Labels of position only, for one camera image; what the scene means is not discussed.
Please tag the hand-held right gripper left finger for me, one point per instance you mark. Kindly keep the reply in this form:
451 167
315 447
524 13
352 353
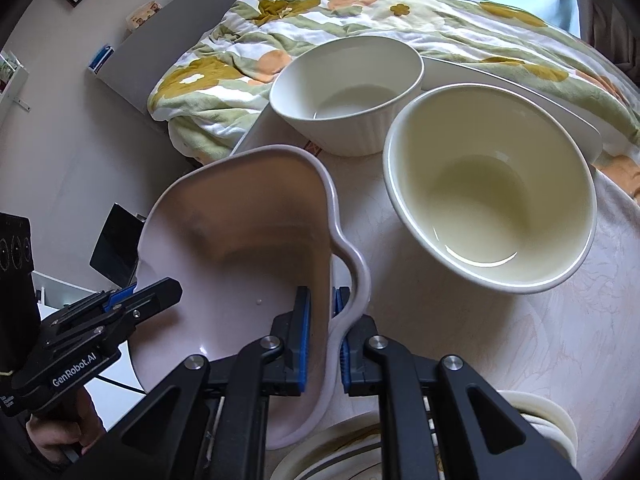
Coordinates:
300 340

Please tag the black tilted panel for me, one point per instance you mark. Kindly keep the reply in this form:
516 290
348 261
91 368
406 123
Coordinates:
117 245

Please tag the person's left hand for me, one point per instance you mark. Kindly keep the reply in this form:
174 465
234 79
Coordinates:
65 430

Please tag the white ribbed bowl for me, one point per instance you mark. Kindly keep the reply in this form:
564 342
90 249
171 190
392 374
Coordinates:
350 130

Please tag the white plastic board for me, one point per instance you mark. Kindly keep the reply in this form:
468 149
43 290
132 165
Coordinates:
525 95

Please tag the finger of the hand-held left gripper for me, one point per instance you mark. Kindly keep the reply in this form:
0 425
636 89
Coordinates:
117 297
155 295

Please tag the yellow duck plate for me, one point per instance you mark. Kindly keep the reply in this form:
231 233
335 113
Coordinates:
560 430

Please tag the grey headboard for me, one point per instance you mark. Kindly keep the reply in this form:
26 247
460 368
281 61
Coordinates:
165 35

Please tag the cream round bowl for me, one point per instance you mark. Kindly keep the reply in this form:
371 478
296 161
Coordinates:
475 185

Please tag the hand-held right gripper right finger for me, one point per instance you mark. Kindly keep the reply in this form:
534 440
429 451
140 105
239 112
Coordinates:
342 340

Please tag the brown curtain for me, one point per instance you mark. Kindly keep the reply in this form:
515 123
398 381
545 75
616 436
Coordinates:
610 20

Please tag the white wall shelf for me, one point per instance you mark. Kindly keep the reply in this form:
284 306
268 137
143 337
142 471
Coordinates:
17 80

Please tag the small printed card box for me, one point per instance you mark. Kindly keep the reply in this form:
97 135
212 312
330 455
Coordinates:
142 15

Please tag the pink lobed bowl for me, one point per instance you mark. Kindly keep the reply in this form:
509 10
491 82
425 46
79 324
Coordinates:
240 235

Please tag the small blue box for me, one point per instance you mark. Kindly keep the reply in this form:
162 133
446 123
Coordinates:
101 58

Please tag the floral striped blanket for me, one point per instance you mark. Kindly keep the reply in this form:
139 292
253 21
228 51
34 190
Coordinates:
225 85

